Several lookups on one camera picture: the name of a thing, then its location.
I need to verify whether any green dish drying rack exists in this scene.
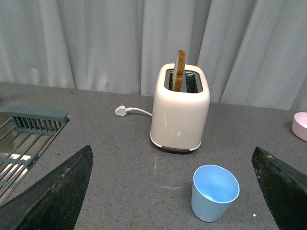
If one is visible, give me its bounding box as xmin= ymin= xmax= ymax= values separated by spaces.
xmin=0 ymin=106 xmax=70 ymax=204

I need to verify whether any white power plug cable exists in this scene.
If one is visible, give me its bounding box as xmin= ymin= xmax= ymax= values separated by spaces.
xmin=114 ymin=104 xmax=153 ymax=117

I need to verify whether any pink plastic bowl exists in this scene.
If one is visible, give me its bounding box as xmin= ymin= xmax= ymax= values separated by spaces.
xmin=292 ymin=112 xmax=307 ymax=142

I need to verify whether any grey curtain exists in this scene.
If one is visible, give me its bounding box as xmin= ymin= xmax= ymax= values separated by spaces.
xmin=0 ymin=0 xmax=307 ymax=111

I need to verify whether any light blue plastic cup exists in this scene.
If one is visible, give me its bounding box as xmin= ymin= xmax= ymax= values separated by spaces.
xmin=191 ymin=165 xmax=240 ymax=222

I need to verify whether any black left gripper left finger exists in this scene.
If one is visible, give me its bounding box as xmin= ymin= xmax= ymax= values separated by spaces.
xmin=0 ymin=145 xmax=93 ymax=230

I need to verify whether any toasted bread slice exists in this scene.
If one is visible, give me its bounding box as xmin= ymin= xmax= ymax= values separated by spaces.
xmin=173 ymin=50 xmax=186 ymax=92

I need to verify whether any cream white toaster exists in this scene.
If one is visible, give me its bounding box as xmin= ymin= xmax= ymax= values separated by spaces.
xmin=150 ymin=63 xmax=210 ymax=152

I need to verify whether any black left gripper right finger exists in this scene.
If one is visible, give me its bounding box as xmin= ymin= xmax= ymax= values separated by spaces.
xmin=251 ymin=147 xmax=307 ymax=230

